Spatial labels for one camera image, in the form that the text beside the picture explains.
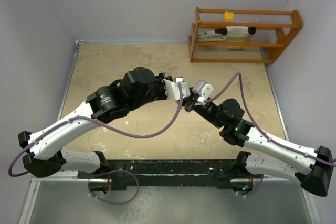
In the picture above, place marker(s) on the yellow sticky block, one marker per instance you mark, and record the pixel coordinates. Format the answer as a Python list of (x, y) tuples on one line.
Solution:
[(228, 16)]

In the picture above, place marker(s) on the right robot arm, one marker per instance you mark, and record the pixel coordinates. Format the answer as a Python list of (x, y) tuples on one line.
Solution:
[(311, 167)]

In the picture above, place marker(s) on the white stapler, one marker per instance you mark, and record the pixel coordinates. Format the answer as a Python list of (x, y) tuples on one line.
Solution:
[(213, 35)]

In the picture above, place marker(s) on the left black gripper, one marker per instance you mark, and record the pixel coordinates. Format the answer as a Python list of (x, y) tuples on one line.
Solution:
[(159, 80)]

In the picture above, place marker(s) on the staples strip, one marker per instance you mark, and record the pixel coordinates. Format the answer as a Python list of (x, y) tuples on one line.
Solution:
[(236, 47)]

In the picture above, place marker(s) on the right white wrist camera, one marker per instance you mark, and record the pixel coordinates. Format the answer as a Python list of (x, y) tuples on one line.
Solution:
[(203, 90)]

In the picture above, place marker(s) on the wooden shelf rack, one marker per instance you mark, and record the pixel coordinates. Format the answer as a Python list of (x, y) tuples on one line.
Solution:
[(271, 30)]

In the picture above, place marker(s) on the white green box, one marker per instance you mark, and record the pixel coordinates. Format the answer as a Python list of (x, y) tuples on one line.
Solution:
[(237, 31)]

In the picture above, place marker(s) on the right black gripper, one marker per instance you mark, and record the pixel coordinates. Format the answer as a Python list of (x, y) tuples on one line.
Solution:
[(189, 103)]

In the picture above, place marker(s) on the black base frame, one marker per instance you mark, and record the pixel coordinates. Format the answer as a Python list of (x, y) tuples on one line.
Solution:
[(218, 173)]

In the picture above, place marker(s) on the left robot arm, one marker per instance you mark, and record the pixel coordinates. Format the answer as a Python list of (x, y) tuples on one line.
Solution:
[(44, 152)]

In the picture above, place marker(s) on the black round object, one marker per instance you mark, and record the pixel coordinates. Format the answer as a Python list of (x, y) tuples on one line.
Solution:
[(252, 30)]

